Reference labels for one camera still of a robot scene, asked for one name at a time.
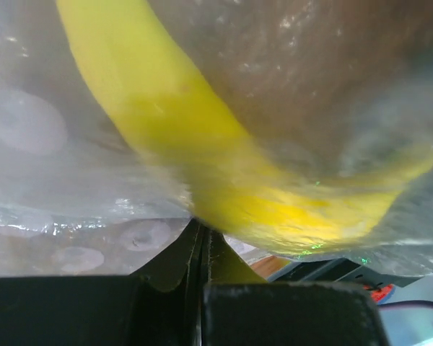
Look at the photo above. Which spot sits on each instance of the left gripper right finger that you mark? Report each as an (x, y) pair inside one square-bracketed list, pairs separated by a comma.
[(240, 308)]

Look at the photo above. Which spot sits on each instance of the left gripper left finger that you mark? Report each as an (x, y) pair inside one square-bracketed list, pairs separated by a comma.
[(155, 305)]

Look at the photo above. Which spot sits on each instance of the single yellow fake banana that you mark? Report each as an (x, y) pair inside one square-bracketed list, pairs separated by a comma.
[(166, 111)]

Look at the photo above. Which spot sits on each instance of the clear zip top bag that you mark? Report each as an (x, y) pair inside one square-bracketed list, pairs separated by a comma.
[(326, 88)]

